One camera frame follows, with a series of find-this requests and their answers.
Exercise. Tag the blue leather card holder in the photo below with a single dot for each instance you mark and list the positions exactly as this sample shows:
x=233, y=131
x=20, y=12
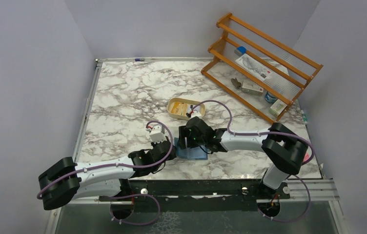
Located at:
x=193, y=154

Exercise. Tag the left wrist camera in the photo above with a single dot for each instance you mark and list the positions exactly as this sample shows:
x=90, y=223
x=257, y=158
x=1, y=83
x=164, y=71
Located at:
x=156, y=134

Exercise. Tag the orange wooden rack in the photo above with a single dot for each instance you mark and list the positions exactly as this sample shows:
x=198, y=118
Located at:
x=292, y=71

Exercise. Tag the blue white can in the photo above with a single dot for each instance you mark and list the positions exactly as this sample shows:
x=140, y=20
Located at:
x=270, y=98

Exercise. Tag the yellow orange card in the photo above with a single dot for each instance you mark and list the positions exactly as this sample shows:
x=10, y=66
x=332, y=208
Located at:
x=179, y=108

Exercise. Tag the brown small figurine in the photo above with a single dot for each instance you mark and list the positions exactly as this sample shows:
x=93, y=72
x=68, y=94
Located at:
x=236, y=83

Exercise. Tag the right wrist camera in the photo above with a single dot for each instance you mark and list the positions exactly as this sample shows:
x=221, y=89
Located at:
x=193, y=113

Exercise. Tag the blue grey eraser block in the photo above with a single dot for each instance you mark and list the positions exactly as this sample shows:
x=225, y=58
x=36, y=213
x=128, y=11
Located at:
x=239, y=51

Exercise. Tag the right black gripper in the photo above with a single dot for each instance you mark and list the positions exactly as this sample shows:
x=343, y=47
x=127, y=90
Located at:
x=184, y=132

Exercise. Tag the long white printed box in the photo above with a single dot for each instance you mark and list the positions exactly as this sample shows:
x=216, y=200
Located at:
x=254, y=67

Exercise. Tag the small beige red box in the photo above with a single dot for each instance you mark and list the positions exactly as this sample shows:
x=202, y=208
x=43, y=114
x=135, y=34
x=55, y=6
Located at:
x=251, y=88

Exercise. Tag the pink round object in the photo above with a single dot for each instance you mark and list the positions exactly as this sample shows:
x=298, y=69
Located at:
x=307, y=156

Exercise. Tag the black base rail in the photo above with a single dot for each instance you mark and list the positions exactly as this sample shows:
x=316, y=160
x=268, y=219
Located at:
x=143, y=196

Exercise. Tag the small green white box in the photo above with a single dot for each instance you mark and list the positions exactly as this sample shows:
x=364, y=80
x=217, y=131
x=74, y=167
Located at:
x=277, y=108

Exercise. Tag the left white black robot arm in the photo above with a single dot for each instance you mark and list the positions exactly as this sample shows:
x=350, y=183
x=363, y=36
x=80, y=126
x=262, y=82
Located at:
x=67, y=180

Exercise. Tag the yellow oval tray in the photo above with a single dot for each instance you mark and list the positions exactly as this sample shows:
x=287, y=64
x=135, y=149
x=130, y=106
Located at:
x=191, y=103

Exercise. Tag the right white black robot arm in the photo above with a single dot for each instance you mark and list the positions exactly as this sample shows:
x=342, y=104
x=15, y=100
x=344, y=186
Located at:
x=285, y=149

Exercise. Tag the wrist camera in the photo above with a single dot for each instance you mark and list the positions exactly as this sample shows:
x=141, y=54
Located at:
x=193, y=113
x=156, y=134

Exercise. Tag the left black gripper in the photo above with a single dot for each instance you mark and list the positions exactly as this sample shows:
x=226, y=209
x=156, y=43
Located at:
x=173, y=156

